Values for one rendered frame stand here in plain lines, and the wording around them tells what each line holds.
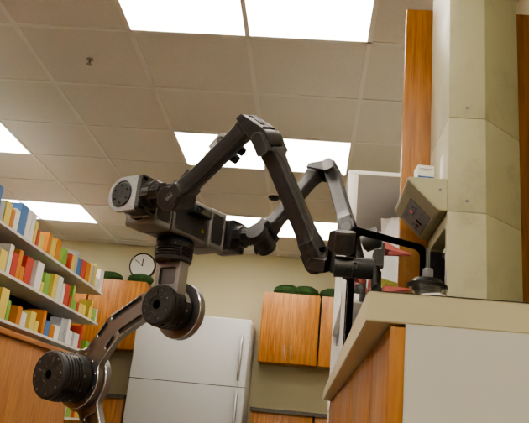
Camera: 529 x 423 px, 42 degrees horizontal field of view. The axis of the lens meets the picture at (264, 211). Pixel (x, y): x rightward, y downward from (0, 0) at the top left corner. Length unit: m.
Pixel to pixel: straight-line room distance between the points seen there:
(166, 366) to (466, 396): 6.14
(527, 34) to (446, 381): 2.08
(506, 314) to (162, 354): 6.17
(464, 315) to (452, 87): 1.38
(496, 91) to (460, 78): 0.13
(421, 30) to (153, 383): 4.99
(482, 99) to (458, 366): 1.42
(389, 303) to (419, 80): 1.81
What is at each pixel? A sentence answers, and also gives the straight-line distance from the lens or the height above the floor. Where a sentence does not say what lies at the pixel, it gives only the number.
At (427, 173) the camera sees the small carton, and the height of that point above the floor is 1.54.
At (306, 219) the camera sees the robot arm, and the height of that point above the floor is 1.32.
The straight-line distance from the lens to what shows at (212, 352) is 6.89.
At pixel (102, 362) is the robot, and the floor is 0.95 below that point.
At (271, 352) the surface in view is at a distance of 7.19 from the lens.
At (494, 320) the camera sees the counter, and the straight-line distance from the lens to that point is 0.92.
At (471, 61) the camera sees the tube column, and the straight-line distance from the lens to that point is 2.28.
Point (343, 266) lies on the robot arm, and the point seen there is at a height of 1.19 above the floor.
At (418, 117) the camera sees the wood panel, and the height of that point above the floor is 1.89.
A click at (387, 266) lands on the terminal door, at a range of 2.21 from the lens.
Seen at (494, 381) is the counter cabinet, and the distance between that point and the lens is 0.91.
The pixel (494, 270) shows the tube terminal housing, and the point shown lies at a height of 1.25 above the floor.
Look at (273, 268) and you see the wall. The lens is 7.69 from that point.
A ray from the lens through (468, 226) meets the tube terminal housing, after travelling 2.06.
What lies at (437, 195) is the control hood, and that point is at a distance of 2.07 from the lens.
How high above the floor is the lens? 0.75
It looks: 18 degrees up
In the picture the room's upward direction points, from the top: 6 degrees clockwise
